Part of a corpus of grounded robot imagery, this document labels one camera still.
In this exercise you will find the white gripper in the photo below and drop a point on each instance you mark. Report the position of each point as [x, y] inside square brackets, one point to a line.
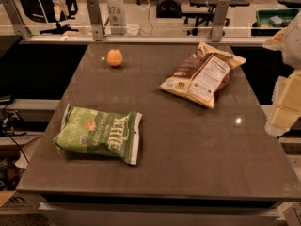
[293, 46]

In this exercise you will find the brown chip bag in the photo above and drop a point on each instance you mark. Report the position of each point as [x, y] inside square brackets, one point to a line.
[201, 75]

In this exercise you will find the green kettle chip bag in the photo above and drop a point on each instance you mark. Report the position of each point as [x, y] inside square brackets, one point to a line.
[85, 130]

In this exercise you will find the green plastic bin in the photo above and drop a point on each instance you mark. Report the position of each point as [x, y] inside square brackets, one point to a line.
[270, 21]

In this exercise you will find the black desk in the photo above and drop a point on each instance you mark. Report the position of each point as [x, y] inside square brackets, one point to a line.
[206, 17]

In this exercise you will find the orange fruit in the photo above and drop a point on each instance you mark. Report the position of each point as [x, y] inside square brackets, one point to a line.
[114, 57]

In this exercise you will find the white numbered pillar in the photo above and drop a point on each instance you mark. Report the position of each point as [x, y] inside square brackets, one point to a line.
[117, 20]

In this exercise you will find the right metal bracket post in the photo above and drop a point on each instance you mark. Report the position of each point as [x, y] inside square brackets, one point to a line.
[219, 20]

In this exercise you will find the metal bracket post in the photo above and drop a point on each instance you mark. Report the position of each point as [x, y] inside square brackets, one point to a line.
[219, 20]
[16, 19]
[95, 17]

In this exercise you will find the middle metal bracket post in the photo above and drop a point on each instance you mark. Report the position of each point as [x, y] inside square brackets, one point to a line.
[95, 17]

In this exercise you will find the left metal bracket post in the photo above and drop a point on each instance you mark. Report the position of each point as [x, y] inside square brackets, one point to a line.
[16, 19]

